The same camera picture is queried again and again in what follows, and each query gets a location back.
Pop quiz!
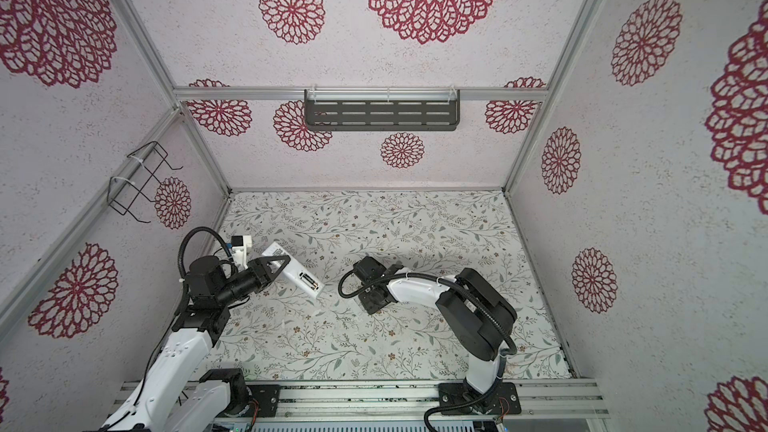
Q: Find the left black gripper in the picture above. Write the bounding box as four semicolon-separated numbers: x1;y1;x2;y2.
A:
217;255;291;306

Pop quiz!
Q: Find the white remote control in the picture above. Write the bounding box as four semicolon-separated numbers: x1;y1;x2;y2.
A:
261;242;324;299

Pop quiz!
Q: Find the black AAA battery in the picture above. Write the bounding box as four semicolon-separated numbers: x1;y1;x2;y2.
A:
300;273;319;290

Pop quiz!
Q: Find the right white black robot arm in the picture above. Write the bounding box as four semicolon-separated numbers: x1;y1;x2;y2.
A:
337;256;518;395

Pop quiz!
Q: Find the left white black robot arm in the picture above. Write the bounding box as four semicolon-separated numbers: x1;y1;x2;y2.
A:
100;255;295;431

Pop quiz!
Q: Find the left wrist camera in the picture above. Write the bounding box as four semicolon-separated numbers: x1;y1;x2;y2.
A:
230;235;253;270

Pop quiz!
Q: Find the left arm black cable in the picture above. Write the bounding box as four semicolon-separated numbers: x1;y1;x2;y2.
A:
177;226;235;280

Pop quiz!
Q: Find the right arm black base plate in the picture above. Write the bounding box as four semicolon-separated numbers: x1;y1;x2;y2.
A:
436;381;522;416

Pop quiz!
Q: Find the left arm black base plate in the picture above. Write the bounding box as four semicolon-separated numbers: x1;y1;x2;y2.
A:
236;384;282;419

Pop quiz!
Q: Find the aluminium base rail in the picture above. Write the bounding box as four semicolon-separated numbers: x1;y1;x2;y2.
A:
248;379;610;423

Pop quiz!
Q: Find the black wire wall basket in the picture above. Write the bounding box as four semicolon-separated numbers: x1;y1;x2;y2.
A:
106;141;182;224

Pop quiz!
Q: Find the grey slotted wall shelf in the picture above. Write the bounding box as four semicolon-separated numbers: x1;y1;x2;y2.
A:
304;89;461;132

